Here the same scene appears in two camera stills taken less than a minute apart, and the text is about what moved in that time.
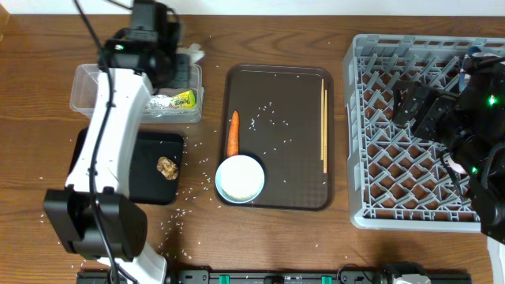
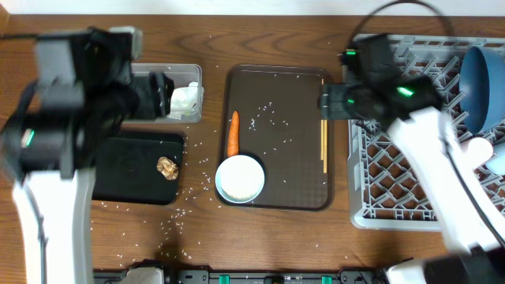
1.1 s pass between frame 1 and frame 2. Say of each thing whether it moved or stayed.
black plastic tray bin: stayed
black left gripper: moved
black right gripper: moved
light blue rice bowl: stayed
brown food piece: stayed
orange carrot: stayed
